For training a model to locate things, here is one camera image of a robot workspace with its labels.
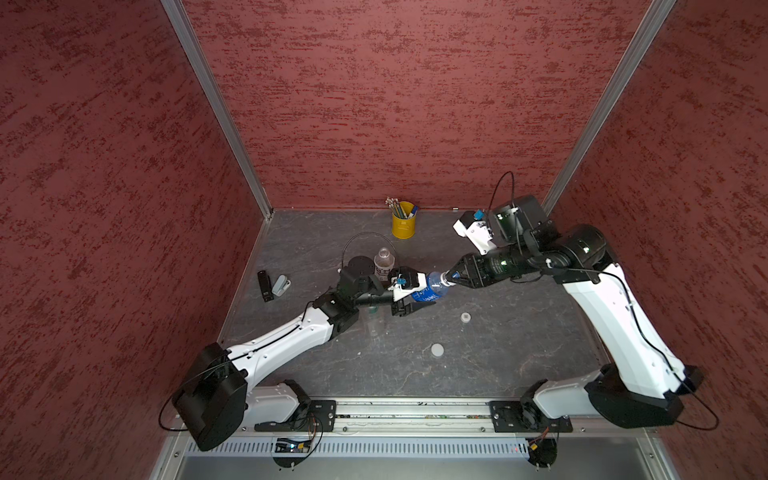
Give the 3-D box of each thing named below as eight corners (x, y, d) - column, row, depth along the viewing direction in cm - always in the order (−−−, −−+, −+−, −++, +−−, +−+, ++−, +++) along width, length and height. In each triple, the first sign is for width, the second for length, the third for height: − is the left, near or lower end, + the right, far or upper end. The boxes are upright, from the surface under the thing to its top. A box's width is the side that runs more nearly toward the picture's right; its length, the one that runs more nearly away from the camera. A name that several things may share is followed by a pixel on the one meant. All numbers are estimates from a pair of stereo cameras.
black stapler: (265, 303, 97) (261, 297, 94) (260, 277, 103) (256, 271, 100) (275, 299, 97) (271, 293, 94) (269, 274, 104) (266, 268, 101)
